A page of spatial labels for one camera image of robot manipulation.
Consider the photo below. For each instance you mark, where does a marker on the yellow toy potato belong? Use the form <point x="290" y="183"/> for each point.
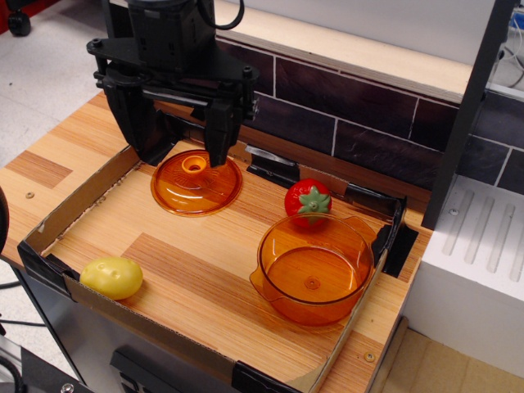
<point x="117" y="278"/>

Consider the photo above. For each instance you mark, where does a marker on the orange transparent plastic pot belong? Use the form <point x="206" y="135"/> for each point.
<point x="314" y="268"/>

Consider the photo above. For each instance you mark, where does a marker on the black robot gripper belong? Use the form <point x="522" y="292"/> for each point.
<point x="173" y="56"/>

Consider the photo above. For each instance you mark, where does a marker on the dark tiled backsplash shelf unit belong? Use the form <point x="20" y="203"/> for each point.
<point x="336" y="103"/>

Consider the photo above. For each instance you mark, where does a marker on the black caster wheel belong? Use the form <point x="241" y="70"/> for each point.
<point x="18" y="23"/>

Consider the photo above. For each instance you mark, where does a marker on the orange transparent pot lid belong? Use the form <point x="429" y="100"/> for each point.
<point x="186" y="184"/>

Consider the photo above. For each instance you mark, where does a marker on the cardboard fence with black tape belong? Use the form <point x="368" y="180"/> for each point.
<point x="196" y="306"/>

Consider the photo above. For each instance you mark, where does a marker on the white toy sink drainboard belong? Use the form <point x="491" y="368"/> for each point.
<point x="468" y="291"/>

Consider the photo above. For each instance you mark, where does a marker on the red toy strawberry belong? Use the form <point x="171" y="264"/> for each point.
<point x="306" y="201"/>

